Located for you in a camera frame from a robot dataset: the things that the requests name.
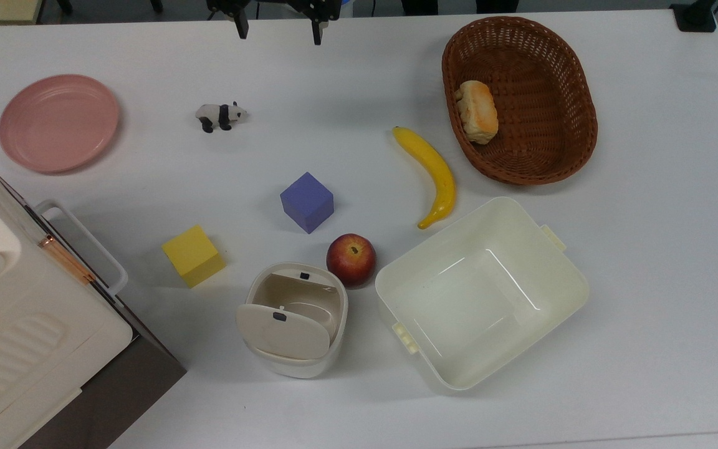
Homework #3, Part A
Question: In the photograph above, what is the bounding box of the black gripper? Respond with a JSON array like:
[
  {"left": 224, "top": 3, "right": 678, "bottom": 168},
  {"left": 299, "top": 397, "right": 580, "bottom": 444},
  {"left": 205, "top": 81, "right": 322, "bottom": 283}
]
[{"left": 206, "top": 0, "right": 341, "bottom": 46}]

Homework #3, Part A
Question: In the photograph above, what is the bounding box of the cream trash can with lid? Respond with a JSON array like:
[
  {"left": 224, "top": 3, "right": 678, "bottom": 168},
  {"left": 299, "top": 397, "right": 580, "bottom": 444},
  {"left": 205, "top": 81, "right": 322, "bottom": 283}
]
[{"left": 236, "top": 262, "right": 348, "bottom": 379}]

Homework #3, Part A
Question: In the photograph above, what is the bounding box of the panda toy figure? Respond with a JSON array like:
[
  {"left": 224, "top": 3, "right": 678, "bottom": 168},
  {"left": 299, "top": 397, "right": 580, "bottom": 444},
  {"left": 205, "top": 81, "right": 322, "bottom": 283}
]
[{"left": 195, "top": 102, "right": 249, "bottom": 133}]

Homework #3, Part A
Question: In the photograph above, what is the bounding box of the purple cube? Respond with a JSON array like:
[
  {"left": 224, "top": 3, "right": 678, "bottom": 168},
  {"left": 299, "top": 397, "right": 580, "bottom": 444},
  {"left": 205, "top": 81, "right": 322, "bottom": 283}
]
[{"left": 280, "top": 171, "right": 335, "bottom": 234}]

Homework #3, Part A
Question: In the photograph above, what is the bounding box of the bread loaf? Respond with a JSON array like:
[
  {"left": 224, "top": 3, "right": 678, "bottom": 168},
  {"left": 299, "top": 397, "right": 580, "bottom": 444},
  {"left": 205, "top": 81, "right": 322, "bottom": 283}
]
[{"left": 454, "top": 80, "right": 499, "bottom": 145}]

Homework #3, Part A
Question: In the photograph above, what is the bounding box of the yellow banana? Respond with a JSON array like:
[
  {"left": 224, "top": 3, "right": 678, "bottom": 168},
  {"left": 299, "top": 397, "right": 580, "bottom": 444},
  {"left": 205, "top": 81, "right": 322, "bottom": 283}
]
[{"left": 393, "top": 126, "right": 457, "bottom": 230}]

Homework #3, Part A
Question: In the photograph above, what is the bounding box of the pink plate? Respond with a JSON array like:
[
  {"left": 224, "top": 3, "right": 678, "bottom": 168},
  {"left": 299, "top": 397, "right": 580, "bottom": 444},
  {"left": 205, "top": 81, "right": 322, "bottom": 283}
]
[{"left": 0, "top": 74, "right": 120, "bottom": 174}]

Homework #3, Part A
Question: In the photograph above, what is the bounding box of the yellow cube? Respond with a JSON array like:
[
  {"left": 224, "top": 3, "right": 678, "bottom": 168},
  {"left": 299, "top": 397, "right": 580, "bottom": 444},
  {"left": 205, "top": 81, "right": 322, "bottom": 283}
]
[{"left": 161, "top": 225, "right": 227, "bottom": 289}]

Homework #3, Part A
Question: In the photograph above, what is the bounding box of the red apple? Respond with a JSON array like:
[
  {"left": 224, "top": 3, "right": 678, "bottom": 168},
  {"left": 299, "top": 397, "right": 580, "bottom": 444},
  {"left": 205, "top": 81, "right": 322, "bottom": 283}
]
[{"left": 326, "top": 233, "right": 377, "bottom": 288}]

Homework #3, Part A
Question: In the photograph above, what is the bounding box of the brown wicker basket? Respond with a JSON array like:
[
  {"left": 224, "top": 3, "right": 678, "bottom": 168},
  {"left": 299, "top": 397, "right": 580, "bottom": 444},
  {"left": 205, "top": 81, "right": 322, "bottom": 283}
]
[{"left": 441, "top": 16, "right": 598, "bottom": 186}]

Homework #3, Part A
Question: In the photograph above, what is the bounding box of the white rectangular plastic bin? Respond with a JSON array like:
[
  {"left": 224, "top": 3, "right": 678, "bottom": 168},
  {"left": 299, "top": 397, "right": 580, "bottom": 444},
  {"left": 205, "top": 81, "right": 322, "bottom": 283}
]
[{"left": 375, "top": 196, "right": 590, "bottom": 392}]

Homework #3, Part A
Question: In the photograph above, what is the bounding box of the dark woodgrain drawer box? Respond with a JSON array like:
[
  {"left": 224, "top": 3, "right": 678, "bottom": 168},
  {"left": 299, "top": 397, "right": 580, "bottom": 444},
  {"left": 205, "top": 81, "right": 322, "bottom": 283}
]
[{"left": 0, "top": 153, "right": 187, "bottom": 449}]

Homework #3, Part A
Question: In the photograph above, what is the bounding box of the white drawer handle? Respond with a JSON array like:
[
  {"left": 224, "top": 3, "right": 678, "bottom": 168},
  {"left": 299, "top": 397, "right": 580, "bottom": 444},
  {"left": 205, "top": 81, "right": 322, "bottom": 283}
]
[{"left": 35, "top": 198, "right": 129, "bottom": 297}]

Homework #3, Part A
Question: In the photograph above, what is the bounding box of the black camera stand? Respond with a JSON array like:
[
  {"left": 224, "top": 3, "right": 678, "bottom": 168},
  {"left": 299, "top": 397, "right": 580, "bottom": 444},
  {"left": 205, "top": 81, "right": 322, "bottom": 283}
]
[{"left": 669, "top": 0, "right": 718, "bottom": 33}]

